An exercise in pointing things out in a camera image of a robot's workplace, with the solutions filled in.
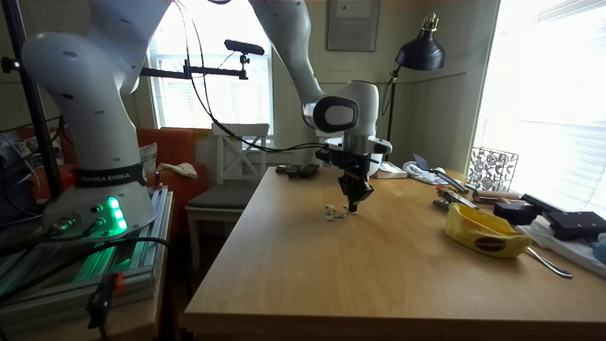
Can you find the white window blinds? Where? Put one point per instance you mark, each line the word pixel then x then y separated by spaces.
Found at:
pixel 549 95

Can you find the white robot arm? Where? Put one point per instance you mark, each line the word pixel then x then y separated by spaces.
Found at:
pixel 95 95

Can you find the white book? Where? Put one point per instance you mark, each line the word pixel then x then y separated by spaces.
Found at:
pixel 568 252

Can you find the aluminium extrusion robot stand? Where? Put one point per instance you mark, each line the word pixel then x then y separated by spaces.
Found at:
pixel 57 296

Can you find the crumpled white cloth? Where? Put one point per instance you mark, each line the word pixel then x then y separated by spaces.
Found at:
pixel 178 169

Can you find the black box device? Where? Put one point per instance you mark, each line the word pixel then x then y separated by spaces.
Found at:
pixel 578 226

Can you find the orange cabinet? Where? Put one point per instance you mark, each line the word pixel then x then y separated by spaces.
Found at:
pixel 180 148

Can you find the white plastic colander bowl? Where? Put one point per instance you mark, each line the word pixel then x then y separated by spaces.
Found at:
pixel 379 165

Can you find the framed wall picture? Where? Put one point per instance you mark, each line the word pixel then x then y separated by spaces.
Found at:
pixel 352 25

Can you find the black floor lamp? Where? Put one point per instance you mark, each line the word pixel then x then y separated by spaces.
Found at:
pixel 420 53

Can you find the white wooden chair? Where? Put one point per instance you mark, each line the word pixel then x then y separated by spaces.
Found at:
pixel 229 195

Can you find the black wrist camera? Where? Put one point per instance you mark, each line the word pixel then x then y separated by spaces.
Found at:
pixel 329 156

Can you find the black camera on boom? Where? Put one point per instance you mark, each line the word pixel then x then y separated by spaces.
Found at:
pixel 244 46

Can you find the grey metal tool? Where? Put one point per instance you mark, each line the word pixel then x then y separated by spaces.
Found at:
pixel 456 199

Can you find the orange black clamp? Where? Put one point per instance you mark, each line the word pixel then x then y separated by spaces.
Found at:
pixel 104 296

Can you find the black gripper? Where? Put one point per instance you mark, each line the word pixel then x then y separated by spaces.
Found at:
pixel 356 171

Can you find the bright bare window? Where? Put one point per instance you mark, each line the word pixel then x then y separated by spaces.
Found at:
pixel 214 101

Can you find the black boom rod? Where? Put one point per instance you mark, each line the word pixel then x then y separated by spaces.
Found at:
pixel 208 70

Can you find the metal spoon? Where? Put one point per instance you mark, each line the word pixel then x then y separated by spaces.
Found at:
pixel 549 264

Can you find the yellow banana-shaped case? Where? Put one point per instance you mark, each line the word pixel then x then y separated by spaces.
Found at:
pixel 483 229

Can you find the black stand pole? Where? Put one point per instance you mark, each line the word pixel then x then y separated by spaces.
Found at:
pixel 40 129

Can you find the white paper packet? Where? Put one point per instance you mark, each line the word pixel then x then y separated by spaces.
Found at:
pixel 394 171

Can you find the black stapler device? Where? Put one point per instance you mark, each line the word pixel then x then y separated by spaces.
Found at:
pixel 526 209

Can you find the crumpled grey cloth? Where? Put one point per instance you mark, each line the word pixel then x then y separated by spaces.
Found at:
pixel 419 171

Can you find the black electronics box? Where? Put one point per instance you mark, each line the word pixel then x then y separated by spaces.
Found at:
pixel 15 182

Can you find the small blue object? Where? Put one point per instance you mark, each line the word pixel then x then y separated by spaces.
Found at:
pixel 600 254

